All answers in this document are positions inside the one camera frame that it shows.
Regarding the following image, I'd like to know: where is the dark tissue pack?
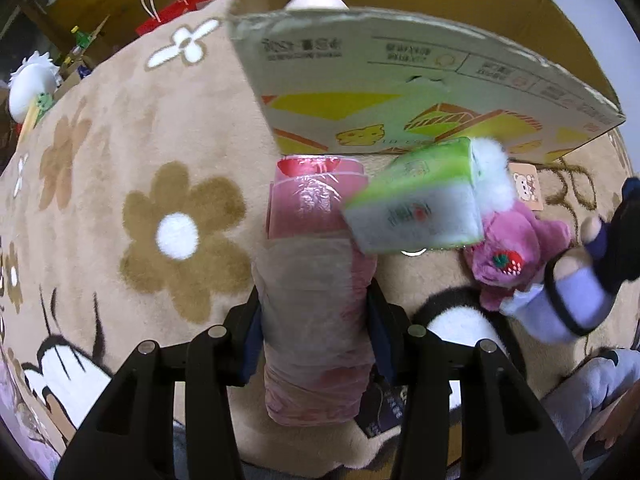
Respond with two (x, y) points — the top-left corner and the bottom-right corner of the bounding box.
(355, 374), (406, 439)

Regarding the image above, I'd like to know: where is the purple navy plush doll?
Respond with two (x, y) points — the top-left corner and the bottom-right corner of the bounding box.
(500, 177), (639, 344)

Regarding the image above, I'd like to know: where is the pink strawberry plush toy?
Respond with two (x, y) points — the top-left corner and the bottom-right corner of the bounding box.
(463, 138), (572, 311)

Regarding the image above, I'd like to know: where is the pink plastic tissue pack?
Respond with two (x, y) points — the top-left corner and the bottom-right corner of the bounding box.
(253, 155), (376, 427)

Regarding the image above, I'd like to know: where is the green tissue pack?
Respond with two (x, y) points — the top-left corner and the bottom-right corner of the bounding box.
(342, 138), (484, 255)

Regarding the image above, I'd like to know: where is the bear picture card tag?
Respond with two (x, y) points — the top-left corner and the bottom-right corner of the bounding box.
(508, 162), (544, 211)

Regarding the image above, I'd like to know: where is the white round plush toy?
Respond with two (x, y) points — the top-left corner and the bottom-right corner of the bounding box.
(9, 51), (60, 124)

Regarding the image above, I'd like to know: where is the printed cardboard box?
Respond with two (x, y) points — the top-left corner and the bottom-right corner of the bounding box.
(228, 0), (625, 164)

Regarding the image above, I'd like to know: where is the green glass bottle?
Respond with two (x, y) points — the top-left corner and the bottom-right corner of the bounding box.
(67, 25), (91, 60)

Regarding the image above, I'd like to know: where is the red paper shopping bag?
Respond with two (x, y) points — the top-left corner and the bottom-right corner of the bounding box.
(136, 0), (212, 37)

